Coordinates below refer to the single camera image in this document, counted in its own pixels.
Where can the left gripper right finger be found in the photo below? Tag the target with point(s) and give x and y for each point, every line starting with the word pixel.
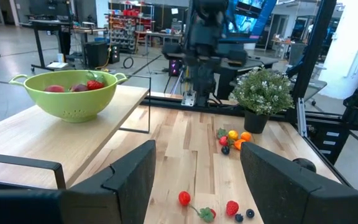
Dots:
pixel 291 199

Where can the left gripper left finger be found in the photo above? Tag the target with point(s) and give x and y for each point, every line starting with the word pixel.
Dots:
pixel 104 199

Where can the orange toy pear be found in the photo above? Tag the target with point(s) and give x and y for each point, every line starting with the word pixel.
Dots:
pixel 239 144

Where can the small orange toy fruit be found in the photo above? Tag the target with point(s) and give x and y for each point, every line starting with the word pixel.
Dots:
pixel 246 136

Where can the green plastic colander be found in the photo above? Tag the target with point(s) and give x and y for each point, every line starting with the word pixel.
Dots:
pixel 70 105

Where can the dark red toy plum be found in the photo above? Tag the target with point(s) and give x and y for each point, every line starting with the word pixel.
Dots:
pixel 79 87

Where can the red toy apple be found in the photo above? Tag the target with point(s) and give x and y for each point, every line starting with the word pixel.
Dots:
pixel 54 88

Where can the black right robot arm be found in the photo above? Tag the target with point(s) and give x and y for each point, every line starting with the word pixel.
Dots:
pixel 204 37

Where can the small yellow toy fruit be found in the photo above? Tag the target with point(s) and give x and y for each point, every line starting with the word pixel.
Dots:
pixel 233 135

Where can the dark toy avocado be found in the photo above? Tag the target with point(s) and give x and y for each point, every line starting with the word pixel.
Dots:
pixel 304 164

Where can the toy blueberry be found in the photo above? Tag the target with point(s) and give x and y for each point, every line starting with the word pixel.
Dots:
pixel 250 213
pixel 239 217

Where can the red toy raspberry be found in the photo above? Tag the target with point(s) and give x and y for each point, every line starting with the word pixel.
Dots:
pixel 232 208

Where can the black drawer cabinet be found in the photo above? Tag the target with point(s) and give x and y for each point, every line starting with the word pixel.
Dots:
pixel 322 146

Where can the red toy cherry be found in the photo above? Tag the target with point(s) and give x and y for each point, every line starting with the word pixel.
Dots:
pixel 184 198

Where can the toy blackberry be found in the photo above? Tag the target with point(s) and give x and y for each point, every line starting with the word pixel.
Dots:
pixel 225 150

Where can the potted plant white flowers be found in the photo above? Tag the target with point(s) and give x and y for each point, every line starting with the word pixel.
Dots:
pixel 259 93

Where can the black office desk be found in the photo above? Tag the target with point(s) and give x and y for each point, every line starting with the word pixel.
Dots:
pixel 228 77

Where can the black computer tower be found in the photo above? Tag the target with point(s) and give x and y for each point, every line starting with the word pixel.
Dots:
pixel 98 54

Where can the computer with purple light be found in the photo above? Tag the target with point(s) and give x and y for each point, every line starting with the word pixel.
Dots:
pixel 175 67

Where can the black standing desk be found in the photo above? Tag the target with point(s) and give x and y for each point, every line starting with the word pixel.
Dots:
pixel 62 37

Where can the shelving rack red bins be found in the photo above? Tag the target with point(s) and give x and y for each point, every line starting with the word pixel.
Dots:
pixel 129 28

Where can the blue monitor screens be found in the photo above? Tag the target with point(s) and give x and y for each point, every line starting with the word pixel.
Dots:
pixel 247 21

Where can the black aluminium frame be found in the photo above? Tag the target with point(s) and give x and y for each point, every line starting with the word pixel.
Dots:
pixel 166 102

